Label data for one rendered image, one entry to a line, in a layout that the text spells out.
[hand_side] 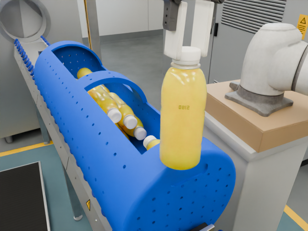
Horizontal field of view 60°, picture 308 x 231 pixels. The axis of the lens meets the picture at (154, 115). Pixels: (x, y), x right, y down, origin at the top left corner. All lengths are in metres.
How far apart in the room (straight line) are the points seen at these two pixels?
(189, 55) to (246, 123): 0.59
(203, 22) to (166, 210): 0.34
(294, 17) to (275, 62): 1.17
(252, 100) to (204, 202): 0.48
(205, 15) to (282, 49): 0.57
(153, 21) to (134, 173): 5.66
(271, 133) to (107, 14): 5.04
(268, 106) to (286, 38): 0.22
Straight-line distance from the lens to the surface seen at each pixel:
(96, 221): 0.84
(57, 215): 2.07
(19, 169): 2.30
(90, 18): 1.84
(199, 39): 0.38
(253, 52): 0.94
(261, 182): 1.09
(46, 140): 2.72
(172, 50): 0.36
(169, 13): 0.34
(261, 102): 0.98
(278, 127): 0.92
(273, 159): 1.05
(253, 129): 0.90
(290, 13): 2.09
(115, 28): 5.79
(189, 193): 0.54
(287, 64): 0.92
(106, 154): 0.56
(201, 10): 0.38
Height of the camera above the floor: 1.54
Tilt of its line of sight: 31 degrees down
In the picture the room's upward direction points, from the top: straight up
